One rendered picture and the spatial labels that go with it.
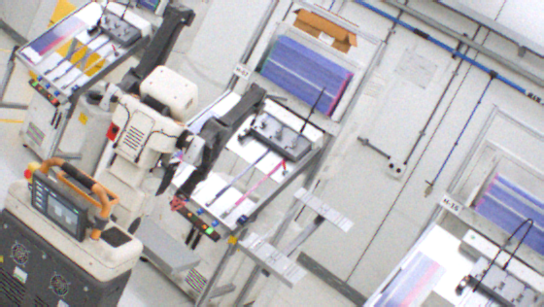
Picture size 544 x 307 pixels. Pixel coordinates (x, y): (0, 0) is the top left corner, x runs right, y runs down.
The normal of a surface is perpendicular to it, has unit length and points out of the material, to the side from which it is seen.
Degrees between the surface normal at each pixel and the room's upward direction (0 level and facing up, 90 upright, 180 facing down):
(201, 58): 90
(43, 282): 90
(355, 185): 89
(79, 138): 90
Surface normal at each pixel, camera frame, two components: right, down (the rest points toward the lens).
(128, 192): -0.22, -0.01
